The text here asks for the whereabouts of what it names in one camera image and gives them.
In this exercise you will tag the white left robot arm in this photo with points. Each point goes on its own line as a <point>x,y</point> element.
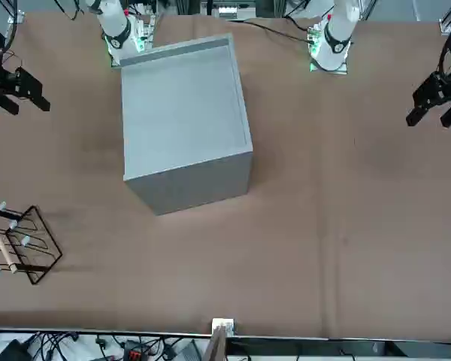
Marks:
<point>338,34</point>

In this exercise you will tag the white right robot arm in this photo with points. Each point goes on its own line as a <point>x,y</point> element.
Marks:
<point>114,22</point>

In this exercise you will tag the gray drawer cabinet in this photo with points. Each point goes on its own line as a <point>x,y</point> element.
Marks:
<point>180,105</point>

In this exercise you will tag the large black box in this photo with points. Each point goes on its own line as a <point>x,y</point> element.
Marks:
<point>11,351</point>

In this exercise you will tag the red black power strip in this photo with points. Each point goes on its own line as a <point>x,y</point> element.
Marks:
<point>135,354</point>

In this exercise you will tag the black ribbed power adapter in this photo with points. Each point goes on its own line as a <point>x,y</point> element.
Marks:
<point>189,351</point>

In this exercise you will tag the small aluminium corner bracket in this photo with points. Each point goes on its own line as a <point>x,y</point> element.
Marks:
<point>19,17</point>

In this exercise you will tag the table edge rail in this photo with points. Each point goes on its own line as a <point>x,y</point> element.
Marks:
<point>361,340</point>

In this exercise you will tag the aluminium camera post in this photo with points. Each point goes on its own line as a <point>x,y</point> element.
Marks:
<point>216,346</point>

